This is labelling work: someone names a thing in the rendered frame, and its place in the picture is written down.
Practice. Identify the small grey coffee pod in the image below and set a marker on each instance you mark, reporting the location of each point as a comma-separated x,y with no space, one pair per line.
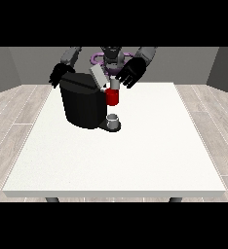
114,83

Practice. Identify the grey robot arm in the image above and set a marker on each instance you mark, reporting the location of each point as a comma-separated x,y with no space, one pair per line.
70,55
146,53

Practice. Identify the red pod holder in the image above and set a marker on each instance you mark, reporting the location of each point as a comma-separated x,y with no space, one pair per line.
112,96

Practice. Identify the black coffee machine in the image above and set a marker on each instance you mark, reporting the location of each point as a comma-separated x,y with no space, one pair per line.
83,101

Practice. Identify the pale grey machine lid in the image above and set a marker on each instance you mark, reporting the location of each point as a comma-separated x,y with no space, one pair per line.
99,76

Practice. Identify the small grey cup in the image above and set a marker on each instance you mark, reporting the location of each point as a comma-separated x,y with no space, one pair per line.
113,120

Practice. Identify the grey robot trunk purple rings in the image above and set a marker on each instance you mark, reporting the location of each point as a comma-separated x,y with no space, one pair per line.
110,57

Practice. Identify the dark table leg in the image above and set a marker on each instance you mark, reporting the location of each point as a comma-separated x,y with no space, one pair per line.
175,199
52,199

